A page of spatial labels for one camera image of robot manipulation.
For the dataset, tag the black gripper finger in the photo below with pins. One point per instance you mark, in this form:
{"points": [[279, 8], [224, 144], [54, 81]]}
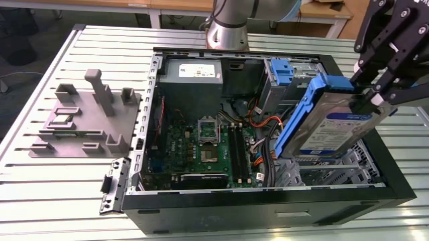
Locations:
{"points": [[408, 75], [375, 30]]}

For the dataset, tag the hard disk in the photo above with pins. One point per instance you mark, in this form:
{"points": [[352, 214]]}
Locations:
{"points": [[334, 130]]}

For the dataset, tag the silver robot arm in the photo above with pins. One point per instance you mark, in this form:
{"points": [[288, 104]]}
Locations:
{"points": [[227, 32]]}

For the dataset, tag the metal disk bay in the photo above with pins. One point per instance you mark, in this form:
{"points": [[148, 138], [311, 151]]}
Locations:
{"points": [[334, 175]]}

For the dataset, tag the brown wooden cabinet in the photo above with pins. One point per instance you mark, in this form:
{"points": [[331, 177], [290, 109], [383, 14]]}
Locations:
{"points": [[352, 25]]}

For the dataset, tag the blue plastic drive latch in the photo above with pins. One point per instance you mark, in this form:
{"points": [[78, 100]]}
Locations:
{"points": [[280, 72]]}

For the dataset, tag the grey metal drive cage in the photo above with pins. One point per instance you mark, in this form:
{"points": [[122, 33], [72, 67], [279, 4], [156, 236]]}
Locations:
{"points": [[272, 98]]}

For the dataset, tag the black RAM slot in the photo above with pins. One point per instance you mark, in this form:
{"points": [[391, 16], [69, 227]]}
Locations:
{"points": [[235, 153], [243, 153]]}

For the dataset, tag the grey power supply unit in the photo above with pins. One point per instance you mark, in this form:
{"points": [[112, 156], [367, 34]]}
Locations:
{"points": [[191, 98]]}

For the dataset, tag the CPU socket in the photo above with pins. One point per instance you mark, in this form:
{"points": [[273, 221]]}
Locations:
{"points": [[211, 154]]}

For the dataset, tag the green motherboard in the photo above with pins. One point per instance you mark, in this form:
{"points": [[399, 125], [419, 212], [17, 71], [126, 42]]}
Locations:
{"points": [[180, 148]]}

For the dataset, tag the black graphics card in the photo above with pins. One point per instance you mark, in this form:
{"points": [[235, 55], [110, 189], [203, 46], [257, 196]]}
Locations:
{"points": [[200, 180]]}

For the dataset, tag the black PC case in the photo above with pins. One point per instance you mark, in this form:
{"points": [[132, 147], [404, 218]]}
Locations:
{"points": [[233, 213]]}

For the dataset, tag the grey parts rack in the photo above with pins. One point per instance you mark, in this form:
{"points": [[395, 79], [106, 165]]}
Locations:
{"points": [[89, 125]]}

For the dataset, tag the grey expansion slot retainer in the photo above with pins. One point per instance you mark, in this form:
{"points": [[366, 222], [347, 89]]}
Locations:
{"points": [[116, 185]]}

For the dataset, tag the green RAM stick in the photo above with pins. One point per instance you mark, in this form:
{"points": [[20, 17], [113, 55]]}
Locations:
{"points": [[66, 134]]}

